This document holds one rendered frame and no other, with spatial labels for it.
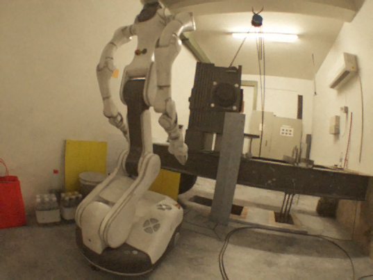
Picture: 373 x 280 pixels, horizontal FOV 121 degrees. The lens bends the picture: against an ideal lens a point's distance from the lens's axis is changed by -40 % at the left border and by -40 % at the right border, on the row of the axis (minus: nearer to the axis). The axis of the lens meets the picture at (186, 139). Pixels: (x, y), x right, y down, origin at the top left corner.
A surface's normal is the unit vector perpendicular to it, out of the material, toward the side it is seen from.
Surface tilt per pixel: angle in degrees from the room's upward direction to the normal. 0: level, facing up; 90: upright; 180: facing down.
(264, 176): 90
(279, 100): 90
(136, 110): 110
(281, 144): 90
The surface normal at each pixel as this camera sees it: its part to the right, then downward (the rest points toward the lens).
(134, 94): -0.37, 0.24
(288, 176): -0.42, -0.04
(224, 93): -0.19, -0.02
